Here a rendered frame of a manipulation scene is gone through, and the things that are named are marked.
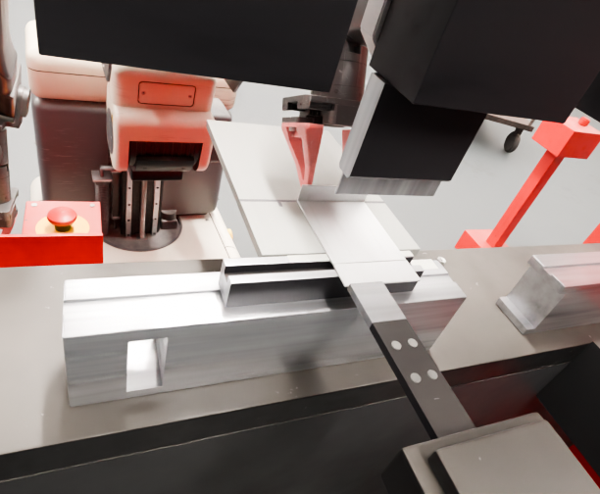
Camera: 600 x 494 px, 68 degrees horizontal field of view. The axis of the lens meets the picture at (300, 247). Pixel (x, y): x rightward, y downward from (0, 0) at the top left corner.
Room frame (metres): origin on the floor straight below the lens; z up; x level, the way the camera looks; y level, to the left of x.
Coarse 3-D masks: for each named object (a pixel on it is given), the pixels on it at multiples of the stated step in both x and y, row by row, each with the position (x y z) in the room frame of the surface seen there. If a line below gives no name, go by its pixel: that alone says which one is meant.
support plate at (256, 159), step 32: (224, 128) 0.52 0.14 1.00; (256, 128) 0.55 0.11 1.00; (224, 160) 0.45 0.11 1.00; (256, 160) 0.47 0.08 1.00; (288, 160) 0.50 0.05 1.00; (320, 160) 0.52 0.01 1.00; (256, 192) 0.40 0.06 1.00; (288, 192) 0.42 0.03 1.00; (256, 224) 0.35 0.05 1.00; (288, 224) 0.37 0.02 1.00; (384, 224) 0.42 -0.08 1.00
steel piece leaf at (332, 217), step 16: (304, 192) 0.41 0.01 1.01; (320, 192) 0.42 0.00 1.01; (304, 208) 0.40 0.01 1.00; (320, 208) 0.41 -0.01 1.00; (336, 208) 0.42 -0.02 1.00; (352, 208) 0.43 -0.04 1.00; (368, 208) 0.44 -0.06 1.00; (320, 224) 0.38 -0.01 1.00; (336, 224) 0.39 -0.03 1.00; (352, 224) 0.40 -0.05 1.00; (368, 224) 0.41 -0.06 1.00; (320, 240) 0.35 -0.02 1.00; (336, 240) 0.36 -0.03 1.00; (352, 240) 0.37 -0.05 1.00; (368, 240) 0.38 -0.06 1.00; (384, 240) 0.39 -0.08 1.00; (336, 256) 0.34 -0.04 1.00; (352, 256) 0.35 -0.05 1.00; (368, 256) 0.36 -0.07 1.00; (384, 256) 0.36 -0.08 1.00; (400, 256) 0.37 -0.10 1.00
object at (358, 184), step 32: (384, 96) 0.31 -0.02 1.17; (352, 128) 0.32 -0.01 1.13; (384, 128) 0.31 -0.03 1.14; (416, 128) 0.33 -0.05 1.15; (448, 128) 0.34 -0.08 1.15; (352, 160) 0.31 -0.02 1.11; (384, 160) 0.32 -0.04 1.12; (416, 160) 0.33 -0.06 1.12; (448, 160) 0.35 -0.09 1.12; (352, 192) 0.32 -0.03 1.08; (384, 192) 0.34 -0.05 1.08; (416, 192) 0.35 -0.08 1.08
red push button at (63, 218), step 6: (54, 210) 0.48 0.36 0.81; (60, 210) 0.48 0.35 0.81; (66, 210) 0.49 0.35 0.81; (72, 210) 0.49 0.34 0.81; (48, 216) 0.47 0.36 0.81; (54, 216) 0.47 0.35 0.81; (60, 216) 0.47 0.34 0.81; (66, 216) 0.48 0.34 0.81; (72, 216) 0.48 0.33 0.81; (54, 222) 0.46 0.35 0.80; (60, 222) 0.46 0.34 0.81; (66, 222) 0.47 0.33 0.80; (72, 222) 0.47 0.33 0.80; (60, 228) 0.47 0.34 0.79; (66, 228) 0.47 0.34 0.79
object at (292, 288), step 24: (240, 264) 0.29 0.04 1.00; (264, 264) 0.30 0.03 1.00; (288, 264) 0.31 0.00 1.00; (312, 264) 0.32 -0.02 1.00; (240, 288) 0.27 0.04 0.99; (264, 288) 0.28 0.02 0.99; (288, 288) 0.29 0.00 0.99; (312, 288) 0.30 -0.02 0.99; (336, 288) 0.32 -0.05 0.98; (408, 288) 0.36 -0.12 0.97
